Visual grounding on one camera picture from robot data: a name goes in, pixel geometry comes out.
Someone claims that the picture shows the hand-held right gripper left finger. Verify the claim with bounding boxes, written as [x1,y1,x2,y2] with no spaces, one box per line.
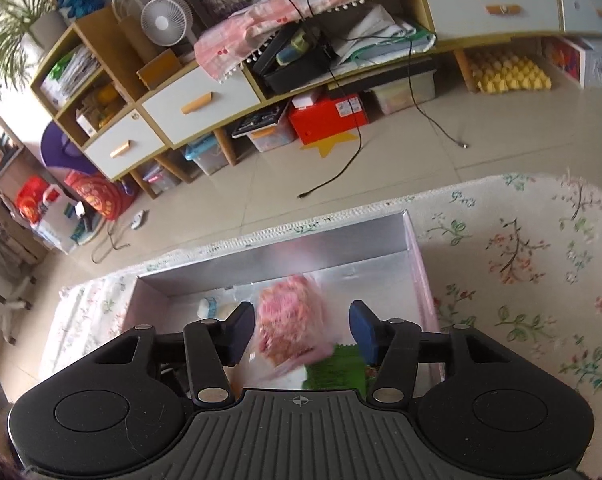
[83,302,257,408]

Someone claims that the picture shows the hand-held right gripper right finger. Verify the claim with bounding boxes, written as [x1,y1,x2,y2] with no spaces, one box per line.
[349,300,519,406]

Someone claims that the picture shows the green snack packet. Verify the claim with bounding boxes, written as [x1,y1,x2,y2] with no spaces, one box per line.
[303,342,377,391]

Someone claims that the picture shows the clear pink candy bag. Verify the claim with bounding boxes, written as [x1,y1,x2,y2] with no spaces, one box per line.
[251,272,334,383]

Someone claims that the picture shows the pink cardboard box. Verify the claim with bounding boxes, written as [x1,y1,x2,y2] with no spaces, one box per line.
[123,210,444,391]

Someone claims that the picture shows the small clear storage box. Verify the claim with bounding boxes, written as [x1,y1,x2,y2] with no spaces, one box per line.
[142,160,183,195]

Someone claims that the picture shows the floral tablecloth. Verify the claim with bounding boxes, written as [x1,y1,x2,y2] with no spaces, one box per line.
[41,172,602,480]

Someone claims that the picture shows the storage box blue lid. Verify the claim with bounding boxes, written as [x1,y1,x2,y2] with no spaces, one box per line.
[183,132,229,177]

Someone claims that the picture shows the wooden tv cabinet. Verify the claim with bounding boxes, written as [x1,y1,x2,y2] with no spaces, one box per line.
[31,0,602,198]

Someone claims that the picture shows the clear storage box black lid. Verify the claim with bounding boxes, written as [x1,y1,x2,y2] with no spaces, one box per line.
[231,102,298,153]

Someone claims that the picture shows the white paper bag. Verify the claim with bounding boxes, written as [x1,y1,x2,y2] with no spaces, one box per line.
[31,187,89,255]

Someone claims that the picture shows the small white red box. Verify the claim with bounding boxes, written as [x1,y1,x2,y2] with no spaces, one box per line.
[290,91,324,110]

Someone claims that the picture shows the red gift bag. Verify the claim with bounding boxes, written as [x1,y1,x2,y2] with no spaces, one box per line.
[15,175,62,223]

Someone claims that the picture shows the small white carton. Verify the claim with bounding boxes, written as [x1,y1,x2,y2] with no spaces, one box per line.
[76,109,99,137]

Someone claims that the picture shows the black case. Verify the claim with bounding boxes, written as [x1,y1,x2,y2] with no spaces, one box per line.
[245,22,339,95]

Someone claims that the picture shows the brown cardboard box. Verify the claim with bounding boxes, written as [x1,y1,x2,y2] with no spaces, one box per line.
[137,49,184,91]

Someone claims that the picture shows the wooden bookshelf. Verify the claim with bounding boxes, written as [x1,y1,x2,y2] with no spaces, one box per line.
[0,105,46,261]

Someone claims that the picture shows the folded cloths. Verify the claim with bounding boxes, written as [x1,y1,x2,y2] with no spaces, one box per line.
[338,5,437,66]

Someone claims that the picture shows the yellow egg tray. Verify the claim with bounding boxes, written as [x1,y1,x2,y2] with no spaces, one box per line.
[468,49,552,93]

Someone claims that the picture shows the pink cloth with pompoms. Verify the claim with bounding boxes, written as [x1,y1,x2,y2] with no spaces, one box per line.
[194,0,502,83]

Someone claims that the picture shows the stack of papers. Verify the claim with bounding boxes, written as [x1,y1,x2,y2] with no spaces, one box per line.
[43,45,106,106]

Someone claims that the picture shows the white desk fan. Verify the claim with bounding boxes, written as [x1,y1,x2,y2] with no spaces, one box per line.
[112,0,200,56]

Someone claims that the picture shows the white patterned box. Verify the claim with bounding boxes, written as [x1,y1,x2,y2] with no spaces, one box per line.
[544,37,602,90]

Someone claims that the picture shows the potted plant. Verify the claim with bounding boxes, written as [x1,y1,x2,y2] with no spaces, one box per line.
[0,0,76,68]

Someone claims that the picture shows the black cable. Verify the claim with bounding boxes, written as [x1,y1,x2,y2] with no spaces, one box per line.
[301,10,471,150]
[268,0,364,200]

